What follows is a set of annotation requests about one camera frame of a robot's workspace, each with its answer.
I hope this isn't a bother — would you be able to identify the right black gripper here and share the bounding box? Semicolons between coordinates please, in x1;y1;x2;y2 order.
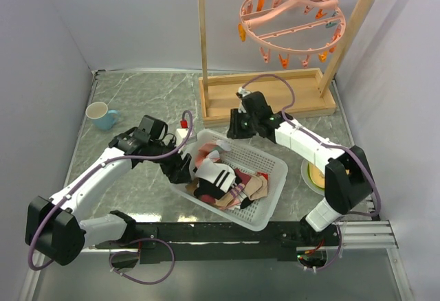
225;109;258;140

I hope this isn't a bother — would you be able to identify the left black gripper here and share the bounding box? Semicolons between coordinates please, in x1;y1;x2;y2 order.
148;135;193;183

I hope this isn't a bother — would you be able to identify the white black striped sock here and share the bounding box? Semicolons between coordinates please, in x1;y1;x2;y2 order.
195;159;236;192

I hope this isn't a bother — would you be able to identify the wooden hanger rack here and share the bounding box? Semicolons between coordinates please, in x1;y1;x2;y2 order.
198;0;374;126

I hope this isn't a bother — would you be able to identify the pink round clip hanger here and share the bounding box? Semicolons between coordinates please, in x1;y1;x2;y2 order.
238;0;347;69

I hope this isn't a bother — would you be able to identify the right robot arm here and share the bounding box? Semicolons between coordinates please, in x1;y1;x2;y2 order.
227;87;373;245

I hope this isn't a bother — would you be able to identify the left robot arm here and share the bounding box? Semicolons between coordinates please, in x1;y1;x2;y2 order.
25;115;192;271

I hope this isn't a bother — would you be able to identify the pile of socks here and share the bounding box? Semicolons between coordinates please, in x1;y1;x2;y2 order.
186;140;269;210

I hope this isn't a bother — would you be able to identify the yellow bowl on plate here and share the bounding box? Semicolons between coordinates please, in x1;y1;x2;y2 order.
300;159;325;197

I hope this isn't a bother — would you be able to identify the light blue mug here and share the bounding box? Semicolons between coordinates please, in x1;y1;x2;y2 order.
85;102;120;131

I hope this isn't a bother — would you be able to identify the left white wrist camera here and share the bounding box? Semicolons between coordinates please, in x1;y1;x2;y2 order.
175;128;197;146

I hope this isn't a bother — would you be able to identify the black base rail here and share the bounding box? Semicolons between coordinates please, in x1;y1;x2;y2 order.
96;221;340;264

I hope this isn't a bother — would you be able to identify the aluminium frame rail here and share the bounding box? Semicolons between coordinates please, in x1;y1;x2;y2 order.
338;221;398;249

